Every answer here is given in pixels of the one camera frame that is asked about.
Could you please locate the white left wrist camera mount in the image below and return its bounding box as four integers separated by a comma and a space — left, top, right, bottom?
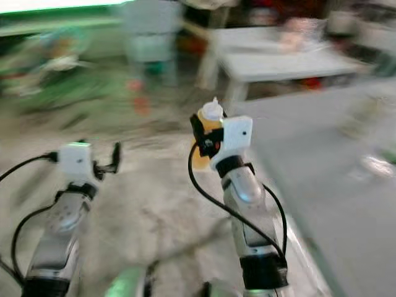
59, 142, 97, 186

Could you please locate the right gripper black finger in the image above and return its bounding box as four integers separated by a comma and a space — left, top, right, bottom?
189, 114, 208, 149

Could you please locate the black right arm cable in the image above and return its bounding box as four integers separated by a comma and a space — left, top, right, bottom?
187, 145, 288, 260

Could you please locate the orange juice bottle white cap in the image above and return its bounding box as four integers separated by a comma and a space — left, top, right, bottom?
189, 97, 225, 171

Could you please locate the long black left arm cable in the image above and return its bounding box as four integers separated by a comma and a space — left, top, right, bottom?
0, 152, 61, 290

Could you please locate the bright television screen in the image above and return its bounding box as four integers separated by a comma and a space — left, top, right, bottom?
0, 0, 131, 14

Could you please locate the pink toy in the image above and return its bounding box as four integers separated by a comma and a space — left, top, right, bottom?
282, 17, 316, 51

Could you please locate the short black left arm cable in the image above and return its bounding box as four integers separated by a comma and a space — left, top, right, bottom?
11, 207, 59, 282

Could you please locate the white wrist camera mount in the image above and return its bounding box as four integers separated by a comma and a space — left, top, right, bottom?
59, 142, 97, 186
209, 116, 254, 169

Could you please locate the grey floor mat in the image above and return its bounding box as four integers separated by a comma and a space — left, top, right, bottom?
234, 79, 396, 297

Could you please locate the light blue kids chair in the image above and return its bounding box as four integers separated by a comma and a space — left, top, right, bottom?
121, 0, 183, 87

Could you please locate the red transparent water bottle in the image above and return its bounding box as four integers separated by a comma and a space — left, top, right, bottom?
129, 77, 150, 117

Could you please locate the white table with slanted legs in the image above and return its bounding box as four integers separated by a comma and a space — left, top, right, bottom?
195, 26, 375, 106

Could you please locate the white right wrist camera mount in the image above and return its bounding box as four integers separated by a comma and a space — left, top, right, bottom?
209, 116, 254, 169

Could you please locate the white television bench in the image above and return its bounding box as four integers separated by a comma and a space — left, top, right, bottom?
0, 17, 124, 37

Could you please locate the grey colourful baby rocker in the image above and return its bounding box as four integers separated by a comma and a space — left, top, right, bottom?
0, 30, 112, 115

